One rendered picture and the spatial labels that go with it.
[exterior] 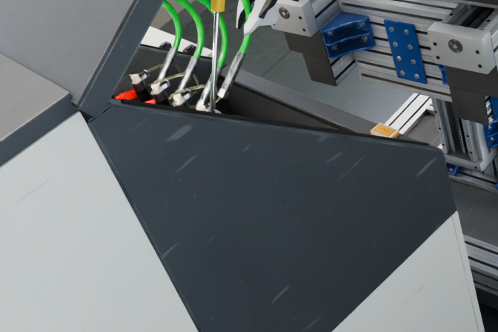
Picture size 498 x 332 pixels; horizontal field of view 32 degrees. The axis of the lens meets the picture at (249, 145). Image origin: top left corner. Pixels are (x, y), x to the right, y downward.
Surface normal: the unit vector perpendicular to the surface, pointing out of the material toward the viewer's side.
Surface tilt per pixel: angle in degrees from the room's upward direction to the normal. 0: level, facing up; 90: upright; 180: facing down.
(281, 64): 0
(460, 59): 90
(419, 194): 90
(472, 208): 0
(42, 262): 90
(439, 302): 90
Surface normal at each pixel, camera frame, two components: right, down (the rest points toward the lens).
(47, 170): 0.62, 0.31
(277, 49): -0.30, -0.75
